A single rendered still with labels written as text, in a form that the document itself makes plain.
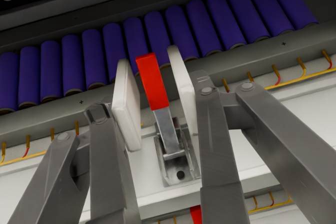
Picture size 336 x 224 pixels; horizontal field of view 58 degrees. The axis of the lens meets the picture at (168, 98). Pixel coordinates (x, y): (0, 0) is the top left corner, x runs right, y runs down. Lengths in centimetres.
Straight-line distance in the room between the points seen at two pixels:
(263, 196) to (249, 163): 20
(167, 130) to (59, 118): 9
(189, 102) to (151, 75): 4
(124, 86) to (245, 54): 11
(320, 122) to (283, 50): 6
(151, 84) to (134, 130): 4
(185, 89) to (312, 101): 13
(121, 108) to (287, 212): 31
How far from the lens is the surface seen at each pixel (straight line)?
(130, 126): 16
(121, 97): 16
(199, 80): 17
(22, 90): 29
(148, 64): 18
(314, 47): 26
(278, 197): 43
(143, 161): 24
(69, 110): 25
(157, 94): 19
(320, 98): 26
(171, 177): 23
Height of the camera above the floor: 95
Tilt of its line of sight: 43 degrees down
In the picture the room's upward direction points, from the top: 17 degrees counter-clockwise
